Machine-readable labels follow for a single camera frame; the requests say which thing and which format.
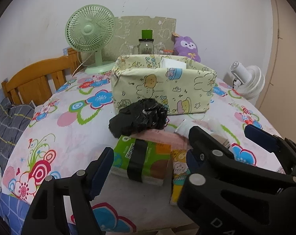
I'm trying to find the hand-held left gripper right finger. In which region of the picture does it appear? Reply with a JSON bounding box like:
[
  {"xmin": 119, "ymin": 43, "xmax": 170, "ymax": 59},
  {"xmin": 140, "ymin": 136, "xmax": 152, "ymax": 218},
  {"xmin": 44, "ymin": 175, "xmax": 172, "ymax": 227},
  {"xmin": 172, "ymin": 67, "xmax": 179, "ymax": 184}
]
[{"xmin": 186, "ymin": 149, "xmax": 195, "ymax": 172}]

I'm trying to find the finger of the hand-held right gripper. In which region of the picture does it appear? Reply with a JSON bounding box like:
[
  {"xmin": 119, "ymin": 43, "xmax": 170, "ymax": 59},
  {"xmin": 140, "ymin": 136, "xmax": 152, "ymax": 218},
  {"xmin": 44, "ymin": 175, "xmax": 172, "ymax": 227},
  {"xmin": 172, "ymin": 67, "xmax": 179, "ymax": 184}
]
[
  {"xmin": 244, "ymin": 124, "xmax": 296, "ymax": 177},
  {"xmin": 177, "ymin": 126, "xmax": 296, "ymax": 235}
]

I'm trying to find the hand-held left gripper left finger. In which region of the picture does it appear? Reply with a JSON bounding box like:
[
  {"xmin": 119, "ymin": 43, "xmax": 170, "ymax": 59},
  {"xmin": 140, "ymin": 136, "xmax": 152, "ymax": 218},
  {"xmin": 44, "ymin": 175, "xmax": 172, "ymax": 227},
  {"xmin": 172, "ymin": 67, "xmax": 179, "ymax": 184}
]
[{"xmin": 21, "ymin": 147, "xmax": 114, "ymax": 235}]

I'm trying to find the yellow cartoon print packet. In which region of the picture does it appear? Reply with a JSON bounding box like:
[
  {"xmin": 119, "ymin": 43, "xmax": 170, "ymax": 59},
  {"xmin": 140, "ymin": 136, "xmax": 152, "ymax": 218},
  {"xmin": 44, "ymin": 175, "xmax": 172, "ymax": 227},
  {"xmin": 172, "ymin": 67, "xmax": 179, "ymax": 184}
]
[{"xmin": 170, "ymin": 149, "xmax": 189, "ymax": 205}]

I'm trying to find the clear plastic packet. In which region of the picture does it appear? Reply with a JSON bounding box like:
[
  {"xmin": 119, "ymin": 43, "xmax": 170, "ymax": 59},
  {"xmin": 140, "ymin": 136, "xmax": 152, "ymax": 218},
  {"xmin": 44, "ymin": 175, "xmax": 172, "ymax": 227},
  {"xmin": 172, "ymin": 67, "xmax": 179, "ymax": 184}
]
[{"xmin": 199, "ymin": 117, "xmax": 233, "ymax": 150}]

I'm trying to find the white packet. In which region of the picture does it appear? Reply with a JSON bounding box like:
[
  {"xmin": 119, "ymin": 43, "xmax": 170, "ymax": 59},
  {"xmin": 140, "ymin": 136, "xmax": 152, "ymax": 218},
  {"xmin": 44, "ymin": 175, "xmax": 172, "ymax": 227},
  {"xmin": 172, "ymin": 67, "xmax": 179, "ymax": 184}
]
[{"xmin": 175, "ymin": 119, "xmax": 196, "ymax": 136}]

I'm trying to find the pink packet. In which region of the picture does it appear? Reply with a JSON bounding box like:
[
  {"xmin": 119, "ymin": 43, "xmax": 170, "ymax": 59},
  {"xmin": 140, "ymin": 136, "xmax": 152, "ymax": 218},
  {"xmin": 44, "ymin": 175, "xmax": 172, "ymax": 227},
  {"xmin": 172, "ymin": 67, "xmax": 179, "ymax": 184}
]
[{"xmin": 131, "ymin": 130, "xmax": 190, "ymax": 152}]

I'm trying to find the green tissue pack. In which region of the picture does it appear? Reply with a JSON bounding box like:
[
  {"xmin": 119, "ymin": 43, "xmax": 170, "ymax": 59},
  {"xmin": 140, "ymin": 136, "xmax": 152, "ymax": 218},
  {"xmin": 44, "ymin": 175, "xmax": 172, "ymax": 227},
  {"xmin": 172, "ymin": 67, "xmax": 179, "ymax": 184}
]
[{"xmin": 111, "ymin": 135, "xmax": 173, "ymax": 186}]

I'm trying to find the black plastic bag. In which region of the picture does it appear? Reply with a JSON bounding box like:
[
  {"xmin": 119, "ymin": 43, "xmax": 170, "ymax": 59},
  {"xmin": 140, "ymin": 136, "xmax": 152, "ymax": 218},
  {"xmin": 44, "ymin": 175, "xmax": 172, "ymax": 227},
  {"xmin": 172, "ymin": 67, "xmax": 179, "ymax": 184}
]
[{"xmin": 109, "ymin": 98, "xmax": 168, "ymax": 138}]

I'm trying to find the cartoon print fabric storage box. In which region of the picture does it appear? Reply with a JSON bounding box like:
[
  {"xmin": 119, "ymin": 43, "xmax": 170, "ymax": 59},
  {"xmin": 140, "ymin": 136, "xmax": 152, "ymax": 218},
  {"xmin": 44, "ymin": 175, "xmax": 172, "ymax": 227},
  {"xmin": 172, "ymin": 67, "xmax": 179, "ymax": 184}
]
[{"xmin": 111, "ymin": 54, "xmax": 217, "ymax": 116}]

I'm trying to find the floral printed sheet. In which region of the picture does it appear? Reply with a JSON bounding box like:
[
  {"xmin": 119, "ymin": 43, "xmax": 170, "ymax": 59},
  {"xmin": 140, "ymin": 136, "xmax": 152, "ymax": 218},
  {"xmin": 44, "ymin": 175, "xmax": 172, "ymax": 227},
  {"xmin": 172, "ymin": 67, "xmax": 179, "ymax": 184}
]
[{"xmin": 1, "ymin": 69, "xmax": 285, "ymax": 233}]

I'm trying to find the white circulator fan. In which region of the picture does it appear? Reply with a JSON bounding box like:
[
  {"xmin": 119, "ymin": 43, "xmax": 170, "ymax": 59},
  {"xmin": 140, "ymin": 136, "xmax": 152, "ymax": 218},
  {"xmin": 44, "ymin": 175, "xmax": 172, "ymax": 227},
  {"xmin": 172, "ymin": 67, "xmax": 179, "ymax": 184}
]
[{"xmin": 230, "ymin": 61, "xmax": 265, "ymax": 100}]

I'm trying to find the beige door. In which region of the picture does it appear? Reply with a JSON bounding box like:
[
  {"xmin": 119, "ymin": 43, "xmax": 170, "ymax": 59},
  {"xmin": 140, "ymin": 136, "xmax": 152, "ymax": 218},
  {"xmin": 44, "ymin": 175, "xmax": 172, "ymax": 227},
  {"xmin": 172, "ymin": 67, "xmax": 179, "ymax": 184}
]
[{"xmin": 258, "ymin": 0, "xmax": 296, "ymax": 140}]

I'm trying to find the white tissue pack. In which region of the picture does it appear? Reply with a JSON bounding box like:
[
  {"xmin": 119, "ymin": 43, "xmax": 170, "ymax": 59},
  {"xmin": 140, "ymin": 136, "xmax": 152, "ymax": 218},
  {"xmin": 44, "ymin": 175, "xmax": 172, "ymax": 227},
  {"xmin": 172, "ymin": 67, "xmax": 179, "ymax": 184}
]
[{"xmin": 160, "ymin": 58, "xmax": 187, "ymax": 69}]

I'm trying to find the blue grid bed sheet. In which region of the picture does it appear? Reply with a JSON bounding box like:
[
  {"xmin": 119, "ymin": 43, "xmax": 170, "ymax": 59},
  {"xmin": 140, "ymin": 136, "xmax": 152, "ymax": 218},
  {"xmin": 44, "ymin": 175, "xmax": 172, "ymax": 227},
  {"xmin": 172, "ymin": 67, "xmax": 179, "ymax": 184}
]
[{"xmin": 0, "ymin": 191, "xmax": 31, "ymax": 235}]

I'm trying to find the purple plush toy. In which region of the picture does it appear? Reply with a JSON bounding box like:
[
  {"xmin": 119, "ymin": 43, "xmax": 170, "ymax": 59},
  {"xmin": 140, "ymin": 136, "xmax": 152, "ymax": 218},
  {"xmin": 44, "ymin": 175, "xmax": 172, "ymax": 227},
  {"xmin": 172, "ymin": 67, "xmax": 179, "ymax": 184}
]
[{"xmin": 172, "ymin": 32, "xmax": 201, "ymax": 63}]

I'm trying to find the grey plaid pillow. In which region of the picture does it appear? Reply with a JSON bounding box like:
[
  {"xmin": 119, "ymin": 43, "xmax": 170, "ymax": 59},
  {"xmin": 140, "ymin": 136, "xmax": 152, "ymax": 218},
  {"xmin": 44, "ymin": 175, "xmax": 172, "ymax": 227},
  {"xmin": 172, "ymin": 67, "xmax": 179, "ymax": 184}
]
[{"xmin": 0, "ymin": 98, "xmax": 36, "ymax": 167}]

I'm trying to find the glass jar with black lid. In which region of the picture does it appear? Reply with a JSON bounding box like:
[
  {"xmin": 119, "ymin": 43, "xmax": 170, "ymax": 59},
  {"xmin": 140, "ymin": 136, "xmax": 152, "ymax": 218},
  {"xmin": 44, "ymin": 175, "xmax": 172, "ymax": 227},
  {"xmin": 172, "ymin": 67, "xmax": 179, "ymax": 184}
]
[{"xmin": 131, "ymin": 39, "xmax": 154, "ymax": 55}]

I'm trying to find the wooden bed headboard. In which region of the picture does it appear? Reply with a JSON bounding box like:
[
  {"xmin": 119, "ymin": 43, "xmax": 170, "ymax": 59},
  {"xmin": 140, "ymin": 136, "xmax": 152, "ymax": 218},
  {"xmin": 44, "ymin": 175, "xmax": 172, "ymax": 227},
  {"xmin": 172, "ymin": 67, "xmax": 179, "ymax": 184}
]
[{"xmin": 2, "ymin": 48, "xmax": 83, "ymax": 107}]

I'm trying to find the beige printed cardboard panel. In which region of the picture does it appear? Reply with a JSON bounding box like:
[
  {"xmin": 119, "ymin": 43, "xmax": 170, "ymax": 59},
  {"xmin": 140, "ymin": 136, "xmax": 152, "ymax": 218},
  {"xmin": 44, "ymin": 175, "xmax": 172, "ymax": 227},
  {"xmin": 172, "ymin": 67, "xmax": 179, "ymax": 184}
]
[{"xmin": 114, "ymin": 16, "xmax": 177, "ymax": 57}]

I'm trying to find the green desk fan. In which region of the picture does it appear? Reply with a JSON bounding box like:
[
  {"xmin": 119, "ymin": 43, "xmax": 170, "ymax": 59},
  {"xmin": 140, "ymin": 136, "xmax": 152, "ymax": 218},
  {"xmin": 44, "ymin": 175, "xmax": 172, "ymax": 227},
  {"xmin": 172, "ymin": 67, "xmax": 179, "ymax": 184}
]
[{"xmin": 65, "ymin": 4, "xmax": 116, "ymax": 74}]

